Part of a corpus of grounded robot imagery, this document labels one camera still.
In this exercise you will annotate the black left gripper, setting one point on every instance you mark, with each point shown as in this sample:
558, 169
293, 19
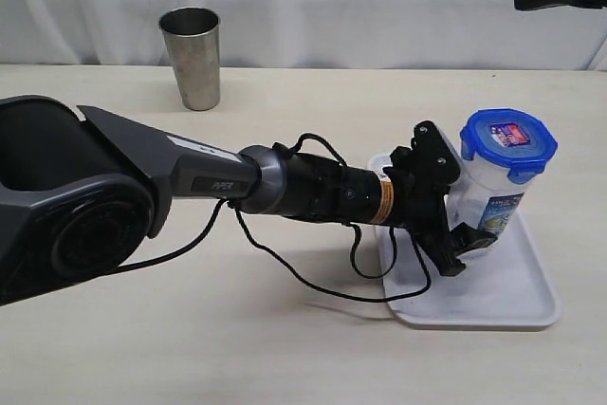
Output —
420, 209

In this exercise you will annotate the clear plastic jar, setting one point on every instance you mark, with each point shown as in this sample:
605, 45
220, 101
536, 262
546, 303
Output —
483, 197

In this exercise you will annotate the blue plastic lid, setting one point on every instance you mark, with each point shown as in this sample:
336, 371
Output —
510, 139

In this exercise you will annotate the stainless steel cup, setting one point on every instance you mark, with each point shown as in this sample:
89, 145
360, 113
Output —
191, 37

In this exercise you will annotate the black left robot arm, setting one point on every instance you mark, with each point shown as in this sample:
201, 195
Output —
82, 188

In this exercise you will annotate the white plastic tray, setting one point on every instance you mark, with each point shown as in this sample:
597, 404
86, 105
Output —
501, 288

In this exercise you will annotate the white backdrop curtain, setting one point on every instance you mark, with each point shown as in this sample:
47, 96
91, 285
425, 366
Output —
470, 34

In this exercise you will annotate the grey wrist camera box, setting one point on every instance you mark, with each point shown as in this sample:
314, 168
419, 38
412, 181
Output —
435, 159

